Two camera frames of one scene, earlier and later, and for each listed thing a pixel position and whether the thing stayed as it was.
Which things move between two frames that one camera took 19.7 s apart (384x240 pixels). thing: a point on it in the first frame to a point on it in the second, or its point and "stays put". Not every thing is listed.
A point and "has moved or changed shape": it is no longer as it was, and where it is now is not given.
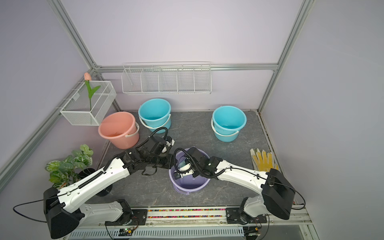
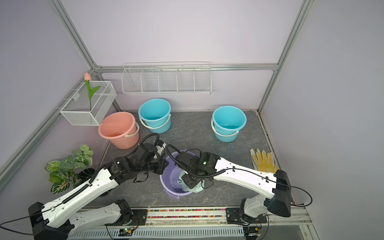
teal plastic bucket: [155, 113] stays put
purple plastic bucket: [187, 185] has moved or changed shape
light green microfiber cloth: [183, 163] has moved or changed shape
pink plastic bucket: [121, 128] stays put
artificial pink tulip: [87, 77] stays put
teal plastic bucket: [226, 122] stays put
